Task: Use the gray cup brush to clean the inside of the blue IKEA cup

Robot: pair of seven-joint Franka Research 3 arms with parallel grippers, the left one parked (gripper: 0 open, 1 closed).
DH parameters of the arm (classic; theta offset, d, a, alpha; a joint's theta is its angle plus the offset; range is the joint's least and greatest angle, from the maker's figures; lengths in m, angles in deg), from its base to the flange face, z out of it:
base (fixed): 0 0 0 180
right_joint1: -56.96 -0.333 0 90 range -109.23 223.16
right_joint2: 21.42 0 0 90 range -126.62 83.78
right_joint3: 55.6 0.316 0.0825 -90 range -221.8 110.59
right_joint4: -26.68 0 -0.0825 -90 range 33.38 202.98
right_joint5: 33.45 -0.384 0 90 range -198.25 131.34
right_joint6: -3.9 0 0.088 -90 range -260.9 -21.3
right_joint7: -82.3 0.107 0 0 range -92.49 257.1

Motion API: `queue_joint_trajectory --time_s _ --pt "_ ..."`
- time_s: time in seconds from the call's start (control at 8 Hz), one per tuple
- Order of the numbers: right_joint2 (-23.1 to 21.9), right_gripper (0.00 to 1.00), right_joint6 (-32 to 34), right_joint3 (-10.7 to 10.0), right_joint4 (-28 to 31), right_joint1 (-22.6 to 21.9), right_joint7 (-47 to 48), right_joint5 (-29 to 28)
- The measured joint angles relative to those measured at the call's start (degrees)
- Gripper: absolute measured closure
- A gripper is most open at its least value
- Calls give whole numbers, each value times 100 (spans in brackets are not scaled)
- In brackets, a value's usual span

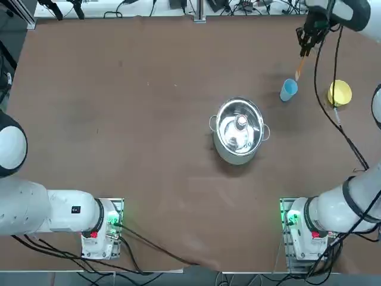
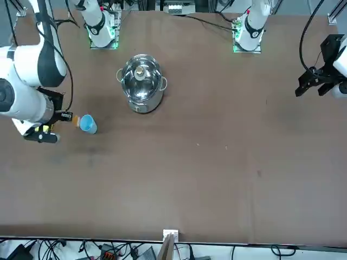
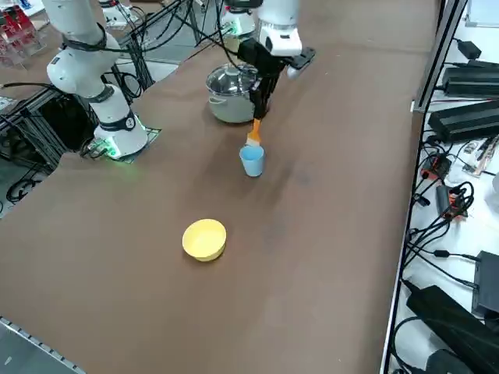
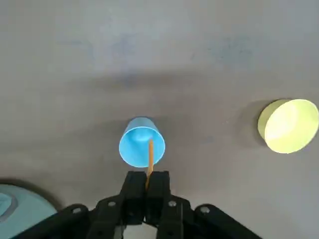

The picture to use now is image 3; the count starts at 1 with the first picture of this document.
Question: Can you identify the red black electronic device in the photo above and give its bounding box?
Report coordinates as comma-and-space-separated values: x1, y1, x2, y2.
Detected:
420, 153, 454, 181

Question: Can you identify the blue plastic cup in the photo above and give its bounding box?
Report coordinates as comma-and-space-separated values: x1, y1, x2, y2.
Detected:
239, 146, 266, 178

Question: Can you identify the long black power supply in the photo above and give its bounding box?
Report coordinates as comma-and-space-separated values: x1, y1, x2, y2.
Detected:
442, 65, 499, 98
427, 100, 499, 143

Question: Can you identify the black orange electronic device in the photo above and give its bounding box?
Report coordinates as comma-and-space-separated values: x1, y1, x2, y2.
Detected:
435, 185, 469, 224

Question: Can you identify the clear shelf with red packets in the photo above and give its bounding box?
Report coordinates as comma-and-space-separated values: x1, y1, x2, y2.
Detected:
0, 0, 48, 69

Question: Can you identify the stainless steel pot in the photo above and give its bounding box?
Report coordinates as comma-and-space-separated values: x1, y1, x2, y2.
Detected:
205, 81, 260, 125

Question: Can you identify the orange-handled cup brush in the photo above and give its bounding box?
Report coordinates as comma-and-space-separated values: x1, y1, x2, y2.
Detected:
245, 116, 264, 150

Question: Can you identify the black box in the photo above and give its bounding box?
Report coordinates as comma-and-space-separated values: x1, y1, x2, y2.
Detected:
471, 251, 499, 316

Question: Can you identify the black aluminium frame stand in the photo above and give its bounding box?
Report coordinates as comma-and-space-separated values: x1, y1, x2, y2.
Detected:
0, 83, 81, 176

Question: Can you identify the aluminium camera post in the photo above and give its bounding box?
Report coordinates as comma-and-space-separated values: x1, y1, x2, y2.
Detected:
412, 0, 469, 114

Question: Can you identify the large black power supply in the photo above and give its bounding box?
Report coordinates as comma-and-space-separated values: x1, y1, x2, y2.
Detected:
405, 284, 499, 374

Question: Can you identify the yellow plastic bowl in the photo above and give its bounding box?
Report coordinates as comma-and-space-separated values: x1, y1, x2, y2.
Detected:
181, 218, 228, 263

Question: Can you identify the small black power adapter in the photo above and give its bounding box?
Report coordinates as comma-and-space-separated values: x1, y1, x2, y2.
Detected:
455, 38, 483, 60

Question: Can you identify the glass pot lid with knob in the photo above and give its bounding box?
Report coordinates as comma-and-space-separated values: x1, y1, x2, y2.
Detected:
205, 64, 258, 98

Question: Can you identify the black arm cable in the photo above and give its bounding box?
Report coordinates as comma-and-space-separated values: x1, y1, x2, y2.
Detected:
196, 0, 250, 70

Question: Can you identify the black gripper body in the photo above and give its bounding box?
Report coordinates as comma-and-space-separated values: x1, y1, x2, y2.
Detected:
237, 37, 289, 81

